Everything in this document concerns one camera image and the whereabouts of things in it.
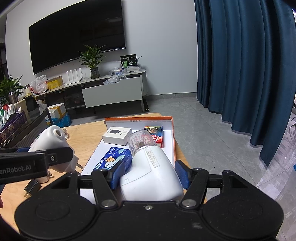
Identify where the potted green plant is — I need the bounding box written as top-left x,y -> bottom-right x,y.
79,45 -> 105,79

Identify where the purple storage basket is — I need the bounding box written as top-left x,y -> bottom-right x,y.
1,111 -> 27,144

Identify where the steel thermos cup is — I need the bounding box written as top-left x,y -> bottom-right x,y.
8,91 -> 19,104

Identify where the blue curtain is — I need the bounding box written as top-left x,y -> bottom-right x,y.
195,1 -> 295,165

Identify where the blue bag with boxes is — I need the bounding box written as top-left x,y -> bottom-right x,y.
48,103 -> 72,128

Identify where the white handheld device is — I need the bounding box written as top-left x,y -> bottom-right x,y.
120,130 -> 184,202

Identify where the large leafy plant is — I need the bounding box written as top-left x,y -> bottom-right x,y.
0,76 -> 24,105

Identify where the yellow box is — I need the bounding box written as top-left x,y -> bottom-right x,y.
47,75 -> 63,90

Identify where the black round coffee table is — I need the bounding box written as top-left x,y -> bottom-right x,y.
1,106 -> 49,148

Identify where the green white carton box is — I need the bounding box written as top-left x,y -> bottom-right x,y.
28,125 -> 78,173

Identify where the red blue card box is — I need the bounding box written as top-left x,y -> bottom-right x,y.
144,126 -> 164,148

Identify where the orange white tray box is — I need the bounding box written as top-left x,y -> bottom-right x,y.
81,116 -> 176,176

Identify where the white charger box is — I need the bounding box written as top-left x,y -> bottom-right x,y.
102,126 -> 132,146

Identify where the white tv cabinet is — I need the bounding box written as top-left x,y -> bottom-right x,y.
36,70 -> 147,111

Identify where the blue tissue pack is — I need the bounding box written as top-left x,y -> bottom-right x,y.
93,147 -> 132,172

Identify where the white router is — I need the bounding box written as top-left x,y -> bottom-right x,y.
64,68 -> 83,85

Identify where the white plastic bag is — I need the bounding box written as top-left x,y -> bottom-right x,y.
30,75 -> 48,94

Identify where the black charger plug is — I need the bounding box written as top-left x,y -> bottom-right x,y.
24,179 -> 41,198

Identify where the black television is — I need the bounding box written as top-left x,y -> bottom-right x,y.
29,1 -> 125,74

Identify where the black green display box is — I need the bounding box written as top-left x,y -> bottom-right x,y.
120,54 -> 138,68

